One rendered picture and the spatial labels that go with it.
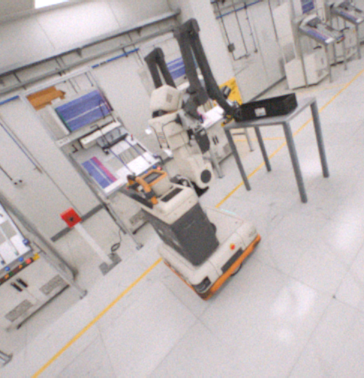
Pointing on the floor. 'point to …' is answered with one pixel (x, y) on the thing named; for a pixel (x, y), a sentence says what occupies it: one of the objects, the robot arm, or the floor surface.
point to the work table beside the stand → (286, 141)
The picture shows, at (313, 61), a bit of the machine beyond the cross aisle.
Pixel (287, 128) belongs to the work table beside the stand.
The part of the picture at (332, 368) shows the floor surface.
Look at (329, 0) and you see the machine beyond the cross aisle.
